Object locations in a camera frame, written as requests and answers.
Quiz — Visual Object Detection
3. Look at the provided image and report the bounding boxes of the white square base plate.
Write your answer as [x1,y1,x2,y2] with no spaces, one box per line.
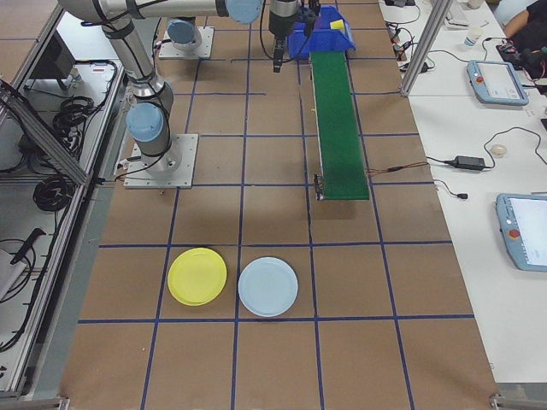
[158,26,215,60]
[123,133,200,189]

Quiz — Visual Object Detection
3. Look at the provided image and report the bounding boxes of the blue grey teach pendant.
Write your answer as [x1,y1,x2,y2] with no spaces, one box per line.
[495,192,547,273]
[466,59,530,107]

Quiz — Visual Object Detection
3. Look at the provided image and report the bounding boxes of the white side desk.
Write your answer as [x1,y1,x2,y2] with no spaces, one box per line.
[378,0,547,385]

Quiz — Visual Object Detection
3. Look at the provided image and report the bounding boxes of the black handle tool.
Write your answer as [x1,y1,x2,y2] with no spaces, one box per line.
[9,228,47,265]

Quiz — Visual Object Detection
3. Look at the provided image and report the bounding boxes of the person in black shirt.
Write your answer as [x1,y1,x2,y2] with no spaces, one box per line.
[503,6,547,56]

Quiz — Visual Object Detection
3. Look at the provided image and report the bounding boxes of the black board with wires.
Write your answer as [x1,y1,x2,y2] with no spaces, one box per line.
[495,37,547,81]

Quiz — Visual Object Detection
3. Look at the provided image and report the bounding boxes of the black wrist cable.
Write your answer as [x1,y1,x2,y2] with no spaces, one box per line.
[258,8,277,61]

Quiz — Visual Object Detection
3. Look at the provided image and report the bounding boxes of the green conveyor belt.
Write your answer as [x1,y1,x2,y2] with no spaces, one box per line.
[309,50,371,202]

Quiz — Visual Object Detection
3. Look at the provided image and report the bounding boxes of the black cable coil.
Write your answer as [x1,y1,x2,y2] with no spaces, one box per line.
[32,175,74,214]
[53,96,108,140]

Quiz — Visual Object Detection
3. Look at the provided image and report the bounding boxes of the yellow plate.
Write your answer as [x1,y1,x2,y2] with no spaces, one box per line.
[167,247,229,307]

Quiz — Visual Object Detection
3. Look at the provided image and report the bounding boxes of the V-shaped metal bar frame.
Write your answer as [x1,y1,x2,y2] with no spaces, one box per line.
[0,0,129,401]

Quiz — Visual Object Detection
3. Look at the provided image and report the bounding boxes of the red brown wire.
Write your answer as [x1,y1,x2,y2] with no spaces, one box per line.
[366,161,430,176]

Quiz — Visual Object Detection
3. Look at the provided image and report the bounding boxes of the aluminium profile bar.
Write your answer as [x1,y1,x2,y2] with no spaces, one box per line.
[490,390,547,410]
[0,390,69,410]

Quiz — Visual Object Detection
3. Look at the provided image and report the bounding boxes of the blue plastic bin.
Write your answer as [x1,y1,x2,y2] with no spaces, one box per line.
[286,4,357,60]

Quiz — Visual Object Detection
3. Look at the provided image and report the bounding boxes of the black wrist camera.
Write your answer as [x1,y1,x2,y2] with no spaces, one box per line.
[298,0,322,38]

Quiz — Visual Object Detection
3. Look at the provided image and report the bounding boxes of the aluminium profile post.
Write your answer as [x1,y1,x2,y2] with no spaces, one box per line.
[400,0,454,98]

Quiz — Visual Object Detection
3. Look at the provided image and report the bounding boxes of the black cable with plug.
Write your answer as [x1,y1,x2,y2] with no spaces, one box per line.
[433,181,469,201]

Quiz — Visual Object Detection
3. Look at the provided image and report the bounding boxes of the black computer box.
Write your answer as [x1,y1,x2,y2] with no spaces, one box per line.
[27,32,80,91]

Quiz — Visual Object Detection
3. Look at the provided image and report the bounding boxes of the light blue plate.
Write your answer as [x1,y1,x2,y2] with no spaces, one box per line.
[238,256,299,318]

